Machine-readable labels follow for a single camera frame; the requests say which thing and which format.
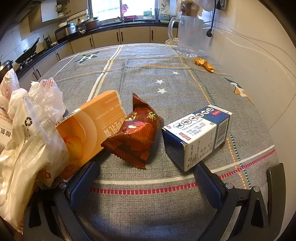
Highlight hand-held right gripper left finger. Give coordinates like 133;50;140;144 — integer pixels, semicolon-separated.
23;161;99;241

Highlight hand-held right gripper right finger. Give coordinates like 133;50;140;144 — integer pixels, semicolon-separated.
193;161;286;241

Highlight blue white medicine box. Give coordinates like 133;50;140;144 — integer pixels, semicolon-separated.
161;105;233;172

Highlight orange cardboard box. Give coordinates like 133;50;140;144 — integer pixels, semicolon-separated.
55;90;122;180

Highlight white plastic bag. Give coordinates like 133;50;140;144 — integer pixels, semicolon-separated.
0;68;70;234

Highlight brown snack wrapper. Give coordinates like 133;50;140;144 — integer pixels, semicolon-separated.
101;93;164;170

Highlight grey printed tablecloth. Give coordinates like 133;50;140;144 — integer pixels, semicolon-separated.
22;43;281;241

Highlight black frying pan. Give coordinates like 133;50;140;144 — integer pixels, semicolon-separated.
15;37;40;64

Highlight clear glass mug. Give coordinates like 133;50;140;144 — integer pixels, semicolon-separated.
168;14;205;57

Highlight silver rice cooker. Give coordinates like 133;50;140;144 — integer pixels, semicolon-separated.
55;22;78;42

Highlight beige kitchen base cabinets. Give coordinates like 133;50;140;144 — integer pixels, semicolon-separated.
18;26;179;87

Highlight brown cooking pot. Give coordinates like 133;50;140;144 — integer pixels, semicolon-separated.
84;19;100;31

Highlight silver pot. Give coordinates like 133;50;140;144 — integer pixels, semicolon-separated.
76;17;89;32

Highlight plastic bag with brown contents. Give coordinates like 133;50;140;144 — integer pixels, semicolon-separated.
176;0;212;18

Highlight kitchen window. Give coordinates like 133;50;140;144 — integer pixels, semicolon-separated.
87;0;160;22

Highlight black power cable with plug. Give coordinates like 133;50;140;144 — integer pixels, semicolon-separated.
206;0;220;38

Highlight wall cabinet with dishes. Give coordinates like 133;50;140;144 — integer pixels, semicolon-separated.
28;0;89;33

